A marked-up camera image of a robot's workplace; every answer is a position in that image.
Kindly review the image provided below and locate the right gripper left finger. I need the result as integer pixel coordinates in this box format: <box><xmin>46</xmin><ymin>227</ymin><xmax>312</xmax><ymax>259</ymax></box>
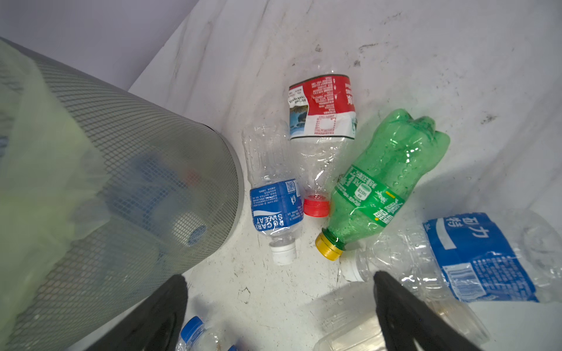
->
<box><xmin>89</xmin><ymin>274</ymin><xmax>188</xmax><ymax>351</ymax></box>

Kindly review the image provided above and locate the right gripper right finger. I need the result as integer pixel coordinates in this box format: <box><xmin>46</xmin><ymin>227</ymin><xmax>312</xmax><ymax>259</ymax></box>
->
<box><xmin>373</xmin><ymin>271</ymin><xmax>479</xmax><ymax>350</ymax></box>

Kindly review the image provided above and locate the green white label bottle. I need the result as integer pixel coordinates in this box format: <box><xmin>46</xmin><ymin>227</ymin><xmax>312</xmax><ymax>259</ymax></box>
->
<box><xmin>310</xmin><ymin>282</ymin><xmax>490</xmax><ymax>350</ymax></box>

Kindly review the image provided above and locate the green soda bottle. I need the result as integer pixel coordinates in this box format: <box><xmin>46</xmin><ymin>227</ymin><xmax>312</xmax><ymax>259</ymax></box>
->
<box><xmin>315</xmin><ymin>109</ymin><xmax>451</xmax><ymax>261</ymax></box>

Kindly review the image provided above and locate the grey mesh waste bin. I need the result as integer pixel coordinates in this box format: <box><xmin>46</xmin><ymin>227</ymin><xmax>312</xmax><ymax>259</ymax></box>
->
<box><xmin>1</xmin><ymin>41</ymin><xmax>243</xmax><ymax>350</ymax></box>

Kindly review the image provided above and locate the blue label bottle by bin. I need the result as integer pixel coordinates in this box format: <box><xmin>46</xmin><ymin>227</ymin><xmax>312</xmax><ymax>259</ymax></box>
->
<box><xmin>242</xmin><ymin>121</ymin><xmax>304</xmax><ymax>266</ymax></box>

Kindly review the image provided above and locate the small blue label bottle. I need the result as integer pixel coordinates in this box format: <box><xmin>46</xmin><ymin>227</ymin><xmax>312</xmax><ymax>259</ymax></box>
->
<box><xmin>175</xmin><ymin>316</ymin><xmax>239</xmax><ymax>351</ymax></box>

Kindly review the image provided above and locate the blue label bottle right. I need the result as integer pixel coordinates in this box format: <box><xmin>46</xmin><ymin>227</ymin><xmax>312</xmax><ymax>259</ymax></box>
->
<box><xmin>340</xmin><ymin>210</ymin><xmax>561</xmax><ymax>303</ymax></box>

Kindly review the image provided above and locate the red label crushed bottle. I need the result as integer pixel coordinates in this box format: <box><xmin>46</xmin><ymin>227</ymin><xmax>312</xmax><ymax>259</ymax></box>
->
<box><xmin>288</xmin><ymin>56</ymin><xmax>357</xmax><ymax>218</ymax></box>

